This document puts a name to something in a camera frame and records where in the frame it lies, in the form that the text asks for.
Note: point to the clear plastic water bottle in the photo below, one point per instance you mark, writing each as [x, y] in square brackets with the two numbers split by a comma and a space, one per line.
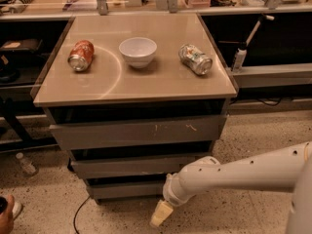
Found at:
[26, 164]

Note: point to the person hand with phone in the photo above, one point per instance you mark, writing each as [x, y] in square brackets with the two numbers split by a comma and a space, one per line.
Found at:
[6, 218]

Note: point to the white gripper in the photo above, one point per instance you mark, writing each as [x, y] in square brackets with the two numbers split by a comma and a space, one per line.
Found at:
[171, 191]

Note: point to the white sneaker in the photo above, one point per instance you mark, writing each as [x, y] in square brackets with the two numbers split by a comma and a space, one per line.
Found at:
[17, 209]

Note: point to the orange soda can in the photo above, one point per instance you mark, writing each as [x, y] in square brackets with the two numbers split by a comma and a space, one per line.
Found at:
[81, 55]

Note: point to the black box on shelf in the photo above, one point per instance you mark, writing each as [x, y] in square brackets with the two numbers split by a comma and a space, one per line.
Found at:
[26, 45]

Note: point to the white bowl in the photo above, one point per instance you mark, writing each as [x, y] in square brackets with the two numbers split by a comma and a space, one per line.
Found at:
[138, 52]

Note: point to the white handled tool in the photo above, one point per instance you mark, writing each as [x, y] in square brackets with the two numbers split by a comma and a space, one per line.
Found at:
[260, 20]

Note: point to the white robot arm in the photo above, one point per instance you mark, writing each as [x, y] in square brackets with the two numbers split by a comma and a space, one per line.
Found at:
[285, 170]

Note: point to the grey top drawer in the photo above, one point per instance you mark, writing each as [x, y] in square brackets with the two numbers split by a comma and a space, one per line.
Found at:
[138, 132]

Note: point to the grey drawer cabinet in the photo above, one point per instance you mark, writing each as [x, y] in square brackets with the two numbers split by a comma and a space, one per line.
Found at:
[111, 90]

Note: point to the white glue bottle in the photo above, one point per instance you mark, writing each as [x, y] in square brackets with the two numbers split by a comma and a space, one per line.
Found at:
[238, 60]

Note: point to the grey middle drawer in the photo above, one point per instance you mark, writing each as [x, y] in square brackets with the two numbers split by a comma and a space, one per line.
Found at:
[135, 166]

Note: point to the grey drawer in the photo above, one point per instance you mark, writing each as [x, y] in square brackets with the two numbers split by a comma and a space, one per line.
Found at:
[126, 190]
[138, 132]
[135, 166]

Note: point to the silver green soda can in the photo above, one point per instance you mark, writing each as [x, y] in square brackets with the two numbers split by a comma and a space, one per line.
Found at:
[195, 59]

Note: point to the grey bottom drawer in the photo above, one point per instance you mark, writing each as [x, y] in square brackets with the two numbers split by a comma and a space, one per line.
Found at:
[126, 190]

